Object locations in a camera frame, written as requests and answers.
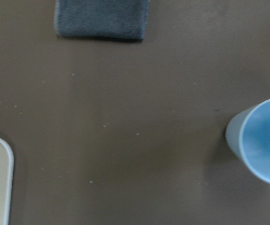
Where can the grey folded cloth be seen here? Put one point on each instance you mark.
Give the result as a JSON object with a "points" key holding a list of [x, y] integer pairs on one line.
{"points": [[121, 19]]}

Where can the blue plastic cup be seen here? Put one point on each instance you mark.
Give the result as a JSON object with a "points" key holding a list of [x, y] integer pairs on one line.
{"points": [[248, 136]]}

